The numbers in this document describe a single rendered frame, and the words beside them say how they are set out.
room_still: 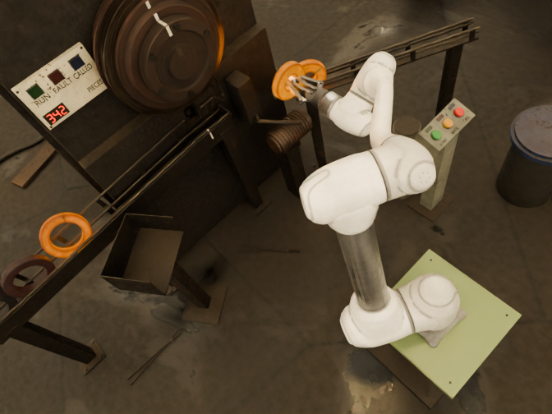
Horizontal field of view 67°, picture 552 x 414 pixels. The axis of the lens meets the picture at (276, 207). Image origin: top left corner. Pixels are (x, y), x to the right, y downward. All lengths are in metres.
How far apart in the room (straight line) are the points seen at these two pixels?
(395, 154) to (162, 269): 1.03
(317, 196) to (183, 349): 1.41
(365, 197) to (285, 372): 1.23
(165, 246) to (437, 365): 1.09
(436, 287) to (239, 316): 1.06
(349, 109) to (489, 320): 0.90
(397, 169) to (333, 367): 1.23
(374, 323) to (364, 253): 0.31
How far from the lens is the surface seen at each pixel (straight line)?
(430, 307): 1.43
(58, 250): 1.86
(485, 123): 2.71
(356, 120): 1.51
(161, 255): 1.71
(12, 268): 1.82
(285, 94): 1.75
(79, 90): 1.64
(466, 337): 1.69
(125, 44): 1.48
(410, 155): 0.99
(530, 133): 2.12
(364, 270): 1.20
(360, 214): 1.01
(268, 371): 2.06
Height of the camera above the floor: 1.98
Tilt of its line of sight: 57 degrees down
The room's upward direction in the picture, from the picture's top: 21 degrees counter-clockwise
